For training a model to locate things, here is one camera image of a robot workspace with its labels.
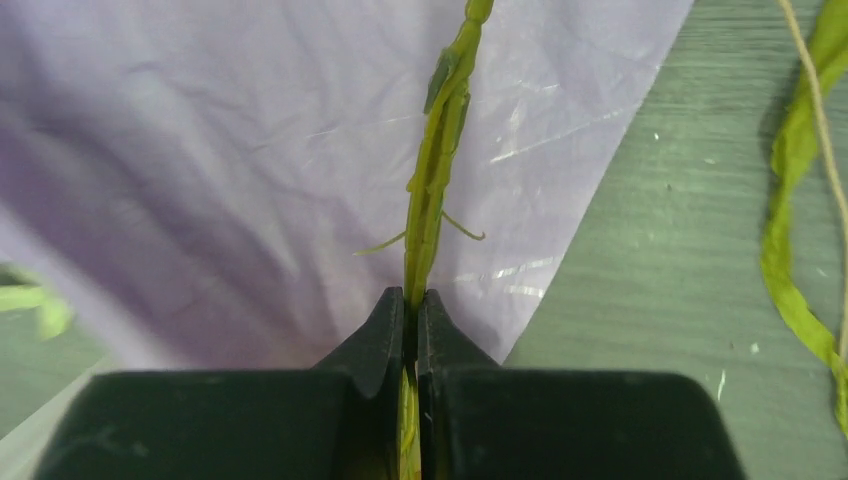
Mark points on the purple pink wrapping paper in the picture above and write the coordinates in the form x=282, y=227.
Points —
x=203, y=180

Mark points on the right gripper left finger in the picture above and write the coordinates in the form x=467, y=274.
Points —
x=336, y=420

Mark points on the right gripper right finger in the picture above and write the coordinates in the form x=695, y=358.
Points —
x=480, y=420

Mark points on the yellow rose flower spray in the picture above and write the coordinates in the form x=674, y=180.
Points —
x=446, y=107

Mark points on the fallen green leaf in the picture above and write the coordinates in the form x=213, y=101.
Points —
x=53, y=314

